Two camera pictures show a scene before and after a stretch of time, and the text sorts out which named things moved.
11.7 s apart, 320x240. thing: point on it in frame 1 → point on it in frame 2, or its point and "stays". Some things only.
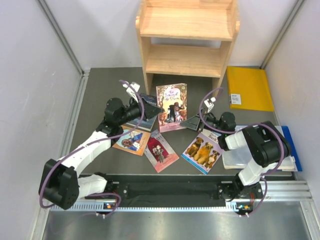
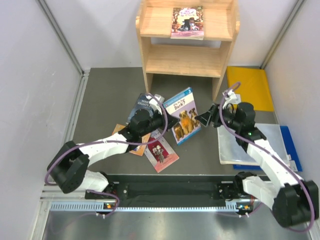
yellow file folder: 248,89 stays
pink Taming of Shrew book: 172,98 → 187,23
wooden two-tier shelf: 211,20 stays
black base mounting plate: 168,187 stays
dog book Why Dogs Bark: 204,151 → 182,107
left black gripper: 151,111 → 163,119
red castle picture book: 159,152 stays
